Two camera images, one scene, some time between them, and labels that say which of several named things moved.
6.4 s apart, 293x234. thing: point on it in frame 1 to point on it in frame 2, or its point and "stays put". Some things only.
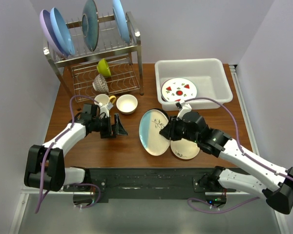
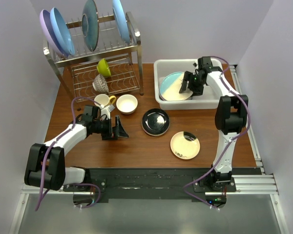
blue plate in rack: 62,30 stays put
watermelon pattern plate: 178,89 stays put
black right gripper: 169,131 to 187,77
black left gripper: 110,133 stays put
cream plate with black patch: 183,148 stays put
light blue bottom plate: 151,122 to 167,82
